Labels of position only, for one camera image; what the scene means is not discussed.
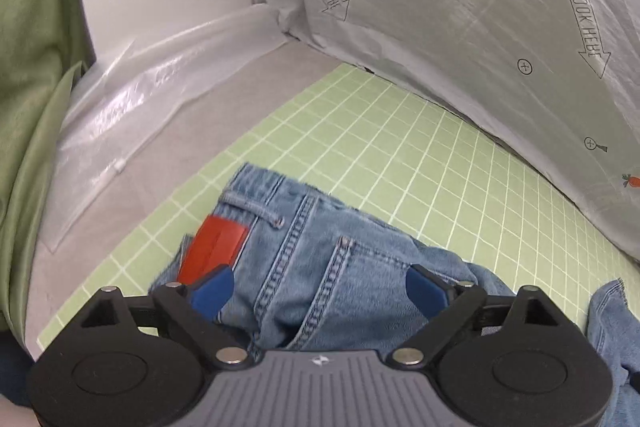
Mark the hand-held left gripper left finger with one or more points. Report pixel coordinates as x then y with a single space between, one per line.
214 289

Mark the green checked mat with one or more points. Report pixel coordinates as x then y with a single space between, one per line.
380 157

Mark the blue denim jeans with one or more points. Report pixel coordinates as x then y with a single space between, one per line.
320 267

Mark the clear plastic bag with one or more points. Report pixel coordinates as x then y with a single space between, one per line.
150 87

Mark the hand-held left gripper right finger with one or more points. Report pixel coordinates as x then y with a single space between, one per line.
423 288

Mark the grey carrot print sheet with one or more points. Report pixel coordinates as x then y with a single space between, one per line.
450 17

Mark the green cloth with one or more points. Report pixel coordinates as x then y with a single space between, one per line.
35 82

